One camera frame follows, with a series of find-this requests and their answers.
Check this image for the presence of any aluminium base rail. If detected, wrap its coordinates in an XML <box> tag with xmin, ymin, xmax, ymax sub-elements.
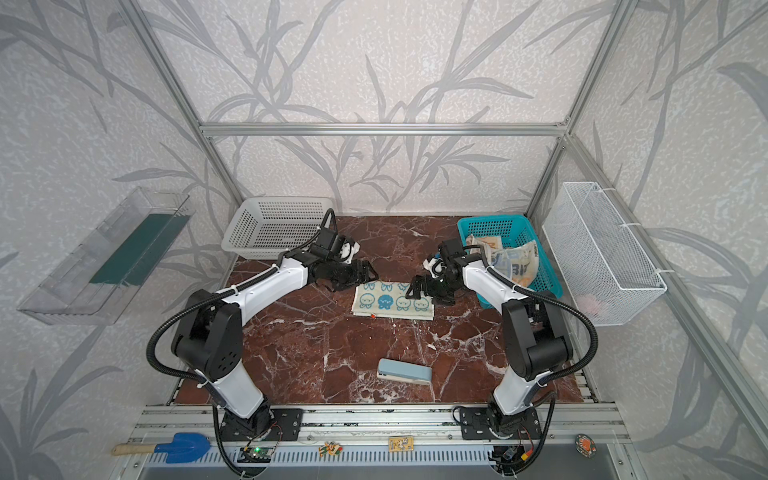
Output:
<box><xmin>126</xmin><ymin>403</ymin><xmax>631</xmax><ymax>446</ymax></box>

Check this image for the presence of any light blue stapler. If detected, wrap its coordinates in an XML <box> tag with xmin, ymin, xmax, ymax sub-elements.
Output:
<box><xmin>377</xmin><ymin>358</ymin><xmax>432</xmax><ymax>385</ymax></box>

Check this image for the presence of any white wire mesh basket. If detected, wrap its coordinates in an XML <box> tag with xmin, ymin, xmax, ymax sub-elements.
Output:
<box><xmin>543</xmin><ymin>182</ymin><xmax>667</xmax><ymax>327</ymax></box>

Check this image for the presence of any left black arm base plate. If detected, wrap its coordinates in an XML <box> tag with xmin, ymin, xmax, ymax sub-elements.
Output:
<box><xmin>219</xmin><ymin>405</ymin><xmax>304</xmax><ymax>442</ymax></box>

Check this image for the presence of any round orange circuit board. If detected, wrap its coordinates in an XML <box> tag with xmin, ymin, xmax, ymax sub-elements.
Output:
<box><xmin>575</xmin><ymin>434</ymin><xmax>597</xmax><ymax>458</ymax></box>

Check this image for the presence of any green microcontroller board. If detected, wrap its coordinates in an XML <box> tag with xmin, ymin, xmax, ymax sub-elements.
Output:
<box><xmin>236</xmin><ymin>446</ymin><xmax>276</xmax><ymax>464</ymax></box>

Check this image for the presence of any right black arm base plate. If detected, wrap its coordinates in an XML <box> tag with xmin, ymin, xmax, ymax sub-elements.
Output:
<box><xmin>453</xmin><ymin>406</ymin><xmax>543</xmax><ymax>441</ymax></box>

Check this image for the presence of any small yellow circuit board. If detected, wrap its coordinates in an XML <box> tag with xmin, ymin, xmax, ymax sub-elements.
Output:
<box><xmin>388</xmin><ymin>436</ymin><xmax>415</xmax><ymax>453</ymax></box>

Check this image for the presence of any blue toy shovel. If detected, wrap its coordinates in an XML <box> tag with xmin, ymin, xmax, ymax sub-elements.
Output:
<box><xmin>110</xmin><ymin>432</ymin><xmax>210</xmax><ymax>464</ymax></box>

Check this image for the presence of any small colourful connector bundle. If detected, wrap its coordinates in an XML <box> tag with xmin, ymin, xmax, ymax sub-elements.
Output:
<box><xmin>318</xmin><ymin>442</ymin><xmax>343</xmax><ymax>457</ymax></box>

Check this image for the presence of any clear plastic wall tray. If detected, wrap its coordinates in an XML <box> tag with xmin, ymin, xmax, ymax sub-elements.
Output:
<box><xmin>18</xmin><ymin>187</ymin><xmax>195</xmax><ymax>326</ymax></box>

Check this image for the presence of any blue bunny pattern towel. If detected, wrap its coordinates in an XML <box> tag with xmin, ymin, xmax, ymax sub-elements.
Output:
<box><xmin>351</xmin><ymin>281</ymin><xmax>434</xmax><ymax>321</ymax></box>

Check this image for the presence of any blue rabbit print towel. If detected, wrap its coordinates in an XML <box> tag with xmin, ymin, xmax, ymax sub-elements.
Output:
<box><xmin>491</xmin><ymin>240</ymin><xmax>540</xmax><ymax>287</ymax></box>

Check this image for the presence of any right controller board with wires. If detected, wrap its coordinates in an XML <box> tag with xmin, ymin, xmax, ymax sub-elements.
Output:
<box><xmin>488</xmin><ymin>444</ymin><xmax>542</xmax><ymax>477</ymax></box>

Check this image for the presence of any pink object in wire basket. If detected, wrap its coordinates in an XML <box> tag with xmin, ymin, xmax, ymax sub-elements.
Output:
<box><xmin>576</xmin><ymin>294</ymin><xmax>606</xmax><ymax>319</ymax></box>

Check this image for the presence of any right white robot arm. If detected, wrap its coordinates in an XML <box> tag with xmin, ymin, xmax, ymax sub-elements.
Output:
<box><xmin>405</xmin><ymin>238</ymin><xmax>599</xmax><ymax>440</ymax></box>

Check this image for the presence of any teal perforated plastic basket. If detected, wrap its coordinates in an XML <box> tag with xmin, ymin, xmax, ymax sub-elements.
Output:
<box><xmin>457</xmin><ymin>214</ymin><xmax>564</xmax><ymax>307</ymax></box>

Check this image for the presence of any orange rabbit print towel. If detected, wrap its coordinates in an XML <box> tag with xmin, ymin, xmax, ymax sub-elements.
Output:
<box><xmin>465</xmin><ymin>235</ymin><xmax>504</xmax><ymax>258</ymax></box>

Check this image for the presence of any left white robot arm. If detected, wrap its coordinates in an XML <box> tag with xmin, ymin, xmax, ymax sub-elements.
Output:
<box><xmin>146</xmin><ymin>209</ymin><xmax>379</xmax><ymax>438</ymax></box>

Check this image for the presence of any white perforated plastic basket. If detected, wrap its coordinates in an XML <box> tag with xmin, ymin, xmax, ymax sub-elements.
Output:
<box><xmin>221</xmin><ymin>197</ymin><xmax>333</xmax><ymax>260</ymax></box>

